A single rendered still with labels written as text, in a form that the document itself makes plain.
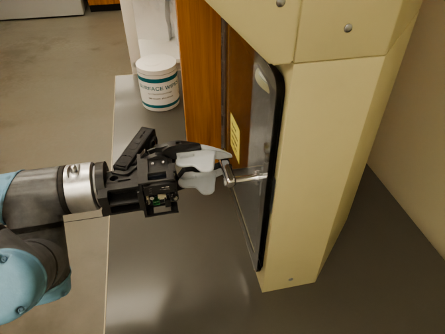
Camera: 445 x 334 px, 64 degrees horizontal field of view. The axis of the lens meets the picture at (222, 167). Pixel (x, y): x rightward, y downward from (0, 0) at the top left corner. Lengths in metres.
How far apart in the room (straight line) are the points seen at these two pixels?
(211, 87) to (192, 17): 0.16
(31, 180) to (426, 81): 0.79
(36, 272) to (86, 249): 1.65
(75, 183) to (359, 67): 0.41
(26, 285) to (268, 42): 0.35
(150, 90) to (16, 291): 0.87
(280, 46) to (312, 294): 0.50
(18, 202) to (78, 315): 1.35
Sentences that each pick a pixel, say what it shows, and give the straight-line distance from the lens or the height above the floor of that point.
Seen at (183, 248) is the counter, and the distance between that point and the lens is 0.79.
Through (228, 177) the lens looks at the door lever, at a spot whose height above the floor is 1.21.
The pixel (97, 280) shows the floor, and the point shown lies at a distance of 1.95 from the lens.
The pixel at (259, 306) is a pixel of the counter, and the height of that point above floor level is 0.94.
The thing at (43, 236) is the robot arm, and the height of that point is 1.18.
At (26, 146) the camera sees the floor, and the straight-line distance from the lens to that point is 2.97.
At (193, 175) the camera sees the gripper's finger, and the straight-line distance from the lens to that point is 0.59.
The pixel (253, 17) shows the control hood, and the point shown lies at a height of 1.46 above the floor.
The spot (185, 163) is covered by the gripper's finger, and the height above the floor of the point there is 1.22.
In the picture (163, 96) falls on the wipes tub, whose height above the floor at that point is 1.00.
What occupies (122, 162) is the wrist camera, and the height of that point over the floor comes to 1.22.
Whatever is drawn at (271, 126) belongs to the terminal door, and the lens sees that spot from 0.45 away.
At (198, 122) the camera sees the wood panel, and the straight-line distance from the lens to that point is 0.86.
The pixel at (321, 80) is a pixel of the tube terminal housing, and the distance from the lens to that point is 0.43.
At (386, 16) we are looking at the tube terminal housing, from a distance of 0.44.
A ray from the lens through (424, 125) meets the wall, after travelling 0.92.
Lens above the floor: 1.58
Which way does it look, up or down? 41 degrees down
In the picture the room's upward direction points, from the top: straight up
